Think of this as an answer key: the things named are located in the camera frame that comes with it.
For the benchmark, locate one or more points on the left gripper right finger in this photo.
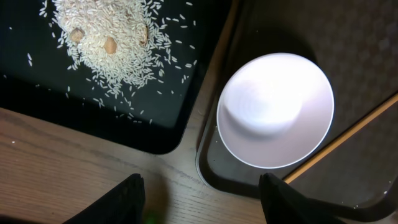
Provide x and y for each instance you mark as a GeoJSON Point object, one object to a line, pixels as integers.
{"type": "Point", "coordinates": [282, 204]}

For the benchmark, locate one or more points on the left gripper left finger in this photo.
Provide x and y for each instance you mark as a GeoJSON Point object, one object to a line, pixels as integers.
{"type": "Point", "coordinates": [123, 204]}

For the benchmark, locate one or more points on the wooden chopstick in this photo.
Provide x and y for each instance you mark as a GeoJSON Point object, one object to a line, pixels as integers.
{"type": "Point", "coordinates": [341, 139]}

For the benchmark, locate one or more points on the white bowl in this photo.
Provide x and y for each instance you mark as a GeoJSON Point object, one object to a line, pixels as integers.
{"type": "Point", "coordinates": [275, 110]}

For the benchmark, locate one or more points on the rice grains pile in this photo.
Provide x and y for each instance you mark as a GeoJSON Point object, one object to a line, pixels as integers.
{"type": "Point", "coordinates": [120, 40]}

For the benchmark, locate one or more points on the black waste tray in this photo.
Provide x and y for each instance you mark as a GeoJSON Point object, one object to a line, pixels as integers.
{"type": "Point", "coordinates": [37, 77]}

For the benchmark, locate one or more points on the dark brown serving tray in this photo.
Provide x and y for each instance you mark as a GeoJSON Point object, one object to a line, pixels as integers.
{"type": "Point", "coordinates": [355, 44]}

